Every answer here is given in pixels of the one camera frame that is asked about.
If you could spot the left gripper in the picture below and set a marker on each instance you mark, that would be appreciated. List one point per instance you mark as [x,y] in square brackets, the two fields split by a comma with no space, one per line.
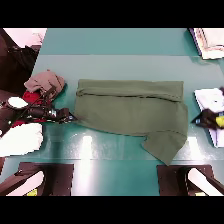
[61,115]

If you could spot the green shirt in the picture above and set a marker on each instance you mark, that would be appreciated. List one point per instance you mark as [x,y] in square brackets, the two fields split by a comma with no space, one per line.
[133,110]

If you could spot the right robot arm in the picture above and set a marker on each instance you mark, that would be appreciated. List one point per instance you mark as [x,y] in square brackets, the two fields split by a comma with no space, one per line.
[204,180]

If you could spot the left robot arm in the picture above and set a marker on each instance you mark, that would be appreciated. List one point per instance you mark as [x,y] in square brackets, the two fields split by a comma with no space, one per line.
[20,138]

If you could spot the red garment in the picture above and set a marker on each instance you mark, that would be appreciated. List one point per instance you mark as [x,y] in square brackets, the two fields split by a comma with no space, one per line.
[30,96]

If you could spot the tan garment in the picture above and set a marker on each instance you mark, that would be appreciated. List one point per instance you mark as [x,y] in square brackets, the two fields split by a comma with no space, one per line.
[45,81]

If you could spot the cream folded garment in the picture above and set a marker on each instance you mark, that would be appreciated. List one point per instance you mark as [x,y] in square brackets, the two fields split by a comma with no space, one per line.
[211,41]

